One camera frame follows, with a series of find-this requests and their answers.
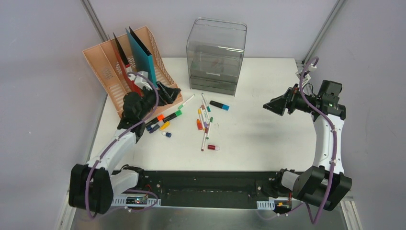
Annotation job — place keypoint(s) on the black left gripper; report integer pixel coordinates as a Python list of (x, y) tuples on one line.
[(157, 94)]

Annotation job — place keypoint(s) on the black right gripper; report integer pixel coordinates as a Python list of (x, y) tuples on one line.
[(278, 105)]

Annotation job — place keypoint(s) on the blue white small bottle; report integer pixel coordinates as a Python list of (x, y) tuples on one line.
[(167, 134)]

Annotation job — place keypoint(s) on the teal folder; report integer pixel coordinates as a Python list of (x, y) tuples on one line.
[(142, 56)]

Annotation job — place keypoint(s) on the red orange small bottle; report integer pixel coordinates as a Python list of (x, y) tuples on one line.
[(199, 124)]

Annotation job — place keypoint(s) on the red folder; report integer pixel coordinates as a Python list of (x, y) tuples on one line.
[(124, 64)]

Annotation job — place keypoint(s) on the smoked clear drawer box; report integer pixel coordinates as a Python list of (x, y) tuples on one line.
[(215, 51)]

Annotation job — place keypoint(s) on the red small bottle white cap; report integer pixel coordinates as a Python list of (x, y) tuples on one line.
[(213, 147)]

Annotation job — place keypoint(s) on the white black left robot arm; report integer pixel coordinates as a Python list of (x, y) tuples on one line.
[(93, 185)]

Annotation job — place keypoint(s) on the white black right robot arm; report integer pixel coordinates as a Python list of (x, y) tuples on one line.
[(328, 119)]

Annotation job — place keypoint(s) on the black highlighter orange cap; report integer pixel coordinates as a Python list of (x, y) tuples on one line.
[(155, 120)]

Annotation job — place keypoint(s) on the white marker green caps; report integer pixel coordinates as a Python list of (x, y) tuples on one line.
[(186, 101)]

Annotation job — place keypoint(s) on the white marker yellow caps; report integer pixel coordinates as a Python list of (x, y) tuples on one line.
[(201, 118)]

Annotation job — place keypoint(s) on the white marker purple cap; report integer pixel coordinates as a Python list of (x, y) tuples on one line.
[(205, 117)]

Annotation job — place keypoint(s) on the white marker green cap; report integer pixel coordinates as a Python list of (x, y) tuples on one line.
[(209, 127)]

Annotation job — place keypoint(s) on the black highlighter blue cap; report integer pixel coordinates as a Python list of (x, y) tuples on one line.
[(219, 105)]

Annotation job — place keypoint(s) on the white marker brown cap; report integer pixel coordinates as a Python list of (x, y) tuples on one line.
[(204, 139)]

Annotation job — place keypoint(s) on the peach plastic file organizer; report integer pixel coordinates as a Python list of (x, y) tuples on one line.
[(106, 63)]

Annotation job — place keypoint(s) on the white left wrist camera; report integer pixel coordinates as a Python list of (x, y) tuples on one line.
[(138, 81)]

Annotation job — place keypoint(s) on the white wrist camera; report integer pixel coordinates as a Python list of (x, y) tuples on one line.
[(138, 81), (306, 77)]

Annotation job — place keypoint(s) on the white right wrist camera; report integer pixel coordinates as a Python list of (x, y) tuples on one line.
[(306, 77)]

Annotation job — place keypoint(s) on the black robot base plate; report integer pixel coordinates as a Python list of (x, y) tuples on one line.
[(217, 189)]

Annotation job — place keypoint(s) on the aluminium frame rail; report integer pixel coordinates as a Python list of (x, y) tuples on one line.
[(348, 209)]

